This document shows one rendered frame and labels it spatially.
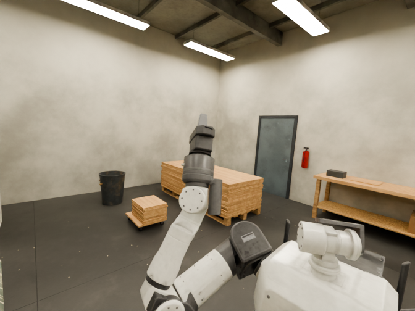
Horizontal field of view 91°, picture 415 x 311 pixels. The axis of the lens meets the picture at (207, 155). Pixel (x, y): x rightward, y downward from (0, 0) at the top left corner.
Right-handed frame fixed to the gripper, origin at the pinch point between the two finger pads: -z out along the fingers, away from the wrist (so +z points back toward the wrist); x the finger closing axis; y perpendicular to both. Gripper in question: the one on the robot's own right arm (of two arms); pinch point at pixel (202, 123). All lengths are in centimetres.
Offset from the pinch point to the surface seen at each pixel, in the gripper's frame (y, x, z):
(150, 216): -3, -304, 36
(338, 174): -345, -247, -66
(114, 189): 73, -410, -10
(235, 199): -146, -291, -4
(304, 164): -341, -333, -105
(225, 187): -122, -282, -22
